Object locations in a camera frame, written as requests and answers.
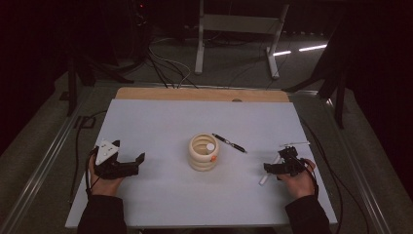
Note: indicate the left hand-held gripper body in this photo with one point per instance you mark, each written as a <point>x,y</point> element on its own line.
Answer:
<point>110,169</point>

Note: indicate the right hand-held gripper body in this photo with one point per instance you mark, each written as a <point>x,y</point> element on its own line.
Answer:
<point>290,164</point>

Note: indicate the white pen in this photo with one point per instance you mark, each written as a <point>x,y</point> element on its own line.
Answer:
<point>263,179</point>

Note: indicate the black pen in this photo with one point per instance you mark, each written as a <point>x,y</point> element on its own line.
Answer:
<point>229,143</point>

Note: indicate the cream ringed pen holder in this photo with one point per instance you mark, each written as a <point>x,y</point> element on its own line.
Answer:
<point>198,162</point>

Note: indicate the green and white glue stick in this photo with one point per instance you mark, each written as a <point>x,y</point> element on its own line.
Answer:
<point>210,147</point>

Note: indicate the person's left hand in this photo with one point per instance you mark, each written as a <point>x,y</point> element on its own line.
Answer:
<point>104,187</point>

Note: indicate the person's right hand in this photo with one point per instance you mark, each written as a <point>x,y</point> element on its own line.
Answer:
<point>300,185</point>

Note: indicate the white table mat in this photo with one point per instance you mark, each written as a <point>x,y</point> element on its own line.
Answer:
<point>162,120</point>

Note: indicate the black metal stand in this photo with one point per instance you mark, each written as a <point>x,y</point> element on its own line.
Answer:
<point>72,87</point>
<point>339,97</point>

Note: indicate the metal floor rail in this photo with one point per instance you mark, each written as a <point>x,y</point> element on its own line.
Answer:
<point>363,182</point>
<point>42,165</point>

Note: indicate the white desk frame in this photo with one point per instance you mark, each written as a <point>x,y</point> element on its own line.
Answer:
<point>240,23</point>

